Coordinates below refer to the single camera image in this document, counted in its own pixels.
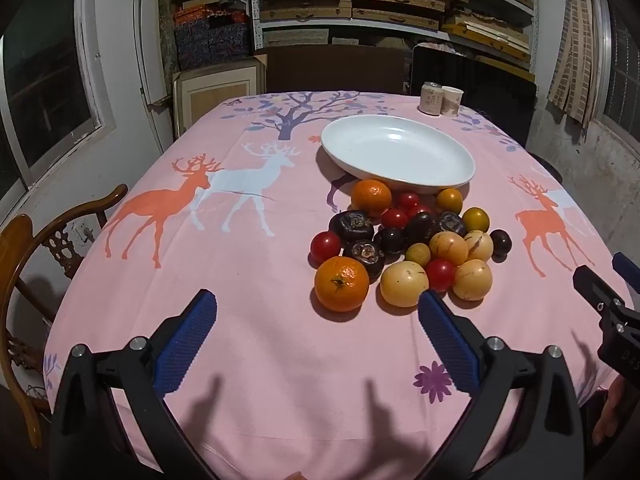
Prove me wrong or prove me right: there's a carved wooden chair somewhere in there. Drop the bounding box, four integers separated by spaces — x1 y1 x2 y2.
0 184 129 448

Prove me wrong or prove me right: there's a person's right hand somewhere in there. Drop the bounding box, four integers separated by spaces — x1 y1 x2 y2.
592 375 628 447

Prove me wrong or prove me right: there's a stack of patterned boxes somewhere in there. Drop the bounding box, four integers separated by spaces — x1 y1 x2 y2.
162 0 251 71

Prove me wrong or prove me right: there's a large pale yellow passion fruit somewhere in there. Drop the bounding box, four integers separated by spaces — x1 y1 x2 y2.
380 261 430 308

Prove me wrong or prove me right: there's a shelf with stacked boxes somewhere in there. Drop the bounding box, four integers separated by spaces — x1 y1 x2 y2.
257 0 535 68

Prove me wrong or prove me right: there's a black board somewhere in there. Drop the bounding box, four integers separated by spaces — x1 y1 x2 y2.
410 44 538 148

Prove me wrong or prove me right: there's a hanging striped cloth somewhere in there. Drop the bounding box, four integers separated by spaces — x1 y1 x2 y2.
546 0 606 126

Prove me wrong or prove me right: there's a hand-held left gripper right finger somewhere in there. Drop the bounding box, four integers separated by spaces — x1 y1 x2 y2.
415 290 586 480

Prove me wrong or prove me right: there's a brown board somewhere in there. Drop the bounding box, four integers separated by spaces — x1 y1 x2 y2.
253 45 407 96

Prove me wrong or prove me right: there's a window with metal mesh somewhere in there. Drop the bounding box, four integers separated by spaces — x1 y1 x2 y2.
592 0 640 146

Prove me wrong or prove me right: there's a small dark plum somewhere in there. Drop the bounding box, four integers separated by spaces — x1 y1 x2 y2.
489 229 513 260

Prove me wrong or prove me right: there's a white framed window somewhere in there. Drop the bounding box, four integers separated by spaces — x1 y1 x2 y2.
0 0 118 196

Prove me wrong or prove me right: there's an orange yellow passion fruit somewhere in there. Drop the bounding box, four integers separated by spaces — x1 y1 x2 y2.
429 231 470 266

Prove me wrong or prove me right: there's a small yellow cherry tomato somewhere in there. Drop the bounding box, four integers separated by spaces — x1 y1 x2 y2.
405 242 432 268

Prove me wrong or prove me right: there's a beige drink can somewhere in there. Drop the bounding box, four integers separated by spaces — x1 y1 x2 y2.
419 81 443 116

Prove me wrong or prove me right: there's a white oval dish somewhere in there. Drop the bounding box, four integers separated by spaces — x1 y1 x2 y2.
320 114 476 195

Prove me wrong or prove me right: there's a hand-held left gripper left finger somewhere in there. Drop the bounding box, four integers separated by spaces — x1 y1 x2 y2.
50 289 221 480

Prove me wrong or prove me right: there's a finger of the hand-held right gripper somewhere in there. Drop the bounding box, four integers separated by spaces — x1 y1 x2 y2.
572 266 626 317
612 252 640 311

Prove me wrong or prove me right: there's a beige paper cup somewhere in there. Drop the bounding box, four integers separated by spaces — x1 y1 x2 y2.
441 86 463 118

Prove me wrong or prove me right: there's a white framed wooden panel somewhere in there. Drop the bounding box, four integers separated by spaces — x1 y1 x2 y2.
172 57 268 138

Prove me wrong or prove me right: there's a pink deer print tablecloth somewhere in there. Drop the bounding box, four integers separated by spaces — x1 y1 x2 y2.
42 91 633 480

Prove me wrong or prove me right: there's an orange cherry tomato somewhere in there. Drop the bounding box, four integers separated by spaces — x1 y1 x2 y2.
435 187 464 215

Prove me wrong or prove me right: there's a white leaning panel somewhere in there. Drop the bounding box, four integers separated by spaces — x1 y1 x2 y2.
132 0 173 156

